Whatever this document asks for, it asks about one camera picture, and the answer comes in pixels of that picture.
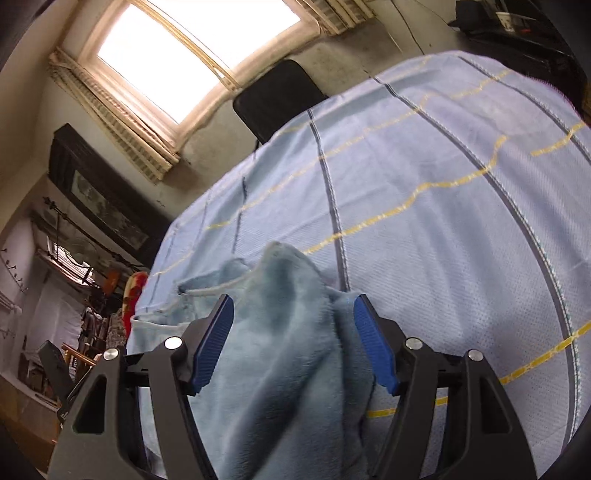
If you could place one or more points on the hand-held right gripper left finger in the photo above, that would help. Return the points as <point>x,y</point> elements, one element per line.
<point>210,350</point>

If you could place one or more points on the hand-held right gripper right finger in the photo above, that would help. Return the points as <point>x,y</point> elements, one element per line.
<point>376,350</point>

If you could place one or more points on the light blue fleece jacket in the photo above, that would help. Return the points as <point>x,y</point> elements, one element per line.
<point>286,369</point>

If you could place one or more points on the red floral blanket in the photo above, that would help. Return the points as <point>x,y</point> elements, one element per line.
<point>136,290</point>

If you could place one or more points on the round orange stool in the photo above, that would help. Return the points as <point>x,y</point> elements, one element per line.
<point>113,281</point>

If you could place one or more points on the blue checked bed sheet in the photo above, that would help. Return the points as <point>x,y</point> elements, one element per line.
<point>415,230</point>

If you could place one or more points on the white cloth cover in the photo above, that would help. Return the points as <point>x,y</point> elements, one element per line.
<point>55,314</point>

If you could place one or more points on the small side window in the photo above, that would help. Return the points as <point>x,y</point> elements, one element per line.
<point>69,263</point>

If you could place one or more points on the dark framed picture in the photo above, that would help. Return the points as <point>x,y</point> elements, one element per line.
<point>92,184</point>

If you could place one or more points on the checked beige curtain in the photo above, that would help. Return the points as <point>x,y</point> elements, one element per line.
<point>337,14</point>
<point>115,124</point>

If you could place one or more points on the black chair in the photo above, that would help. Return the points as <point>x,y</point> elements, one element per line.
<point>277,101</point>

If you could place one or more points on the large bright window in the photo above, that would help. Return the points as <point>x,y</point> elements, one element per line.
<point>184,55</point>

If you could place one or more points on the black desk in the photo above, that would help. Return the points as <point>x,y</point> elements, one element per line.
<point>531,50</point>

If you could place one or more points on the black hat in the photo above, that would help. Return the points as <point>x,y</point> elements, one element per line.
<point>475,16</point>

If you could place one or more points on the white paper cup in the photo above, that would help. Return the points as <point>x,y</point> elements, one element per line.
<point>506,22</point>

